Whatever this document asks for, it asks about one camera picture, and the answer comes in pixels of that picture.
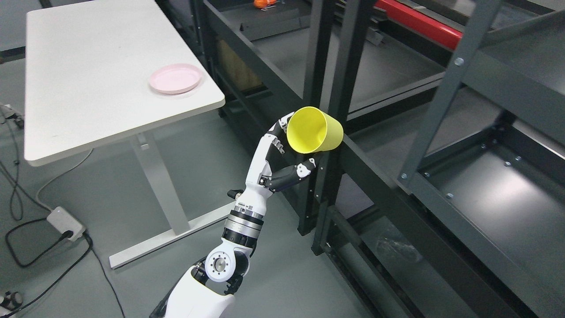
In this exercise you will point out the pink plastic plate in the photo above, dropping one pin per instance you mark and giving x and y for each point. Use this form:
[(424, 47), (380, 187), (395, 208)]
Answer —
[(175, 78)]

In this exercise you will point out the dark grey metal shelf rack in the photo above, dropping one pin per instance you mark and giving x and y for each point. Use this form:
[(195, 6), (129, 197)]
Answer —
[(473, 178)]

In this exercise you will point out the white power strip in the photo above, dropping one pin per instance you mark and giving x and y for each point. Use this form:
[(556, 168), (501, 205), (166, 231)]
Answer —
[(64, 222)]

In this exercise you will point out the clear plastic bag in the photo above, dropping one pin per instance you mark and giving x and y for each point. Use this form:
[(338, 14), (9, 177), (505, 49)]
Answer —
[(392, 243)]

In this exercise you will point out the orange toy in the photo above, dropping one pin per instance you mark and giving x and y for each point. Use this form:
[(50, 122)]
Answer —
[(264, 4)]

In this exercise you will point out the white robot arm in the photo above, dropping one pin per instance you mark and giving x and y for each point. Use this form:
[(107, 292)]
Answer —
[(207, 288)]

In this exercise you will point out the white standing desk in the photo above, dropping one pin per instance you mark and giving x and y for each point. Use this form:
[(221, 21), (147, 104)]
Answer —
[(87, 85)]

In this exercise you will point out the yellow plastic cup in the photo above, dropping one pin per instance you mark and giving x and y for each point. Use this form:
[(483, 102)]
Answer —
[(311, 130)]

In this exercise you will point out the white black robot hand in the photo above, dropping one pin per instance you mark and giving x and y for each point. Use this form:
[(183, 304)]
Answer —
[(260, 182)]

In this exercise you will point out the black metal shelf rack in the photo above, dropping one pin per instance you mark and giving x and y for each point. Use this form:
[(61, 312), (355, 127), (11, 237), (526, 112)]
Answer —
[(369, 60)]

